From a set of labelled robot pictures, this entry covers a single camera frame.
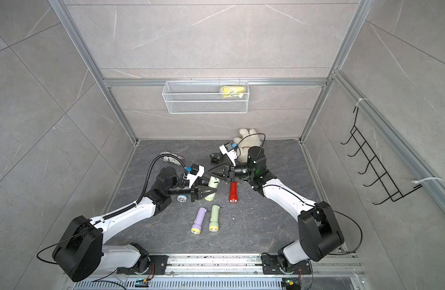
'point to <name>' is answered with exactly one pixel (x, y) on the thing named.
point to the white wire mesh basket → (206, 97)
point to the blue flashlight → (182, 198)
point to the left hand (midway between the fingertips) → (216, 184)
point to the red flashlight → (233, 196)
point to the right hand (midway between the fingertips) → (211, 175)
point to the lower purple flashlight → (196, 228)
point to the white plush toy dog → (246, 139)
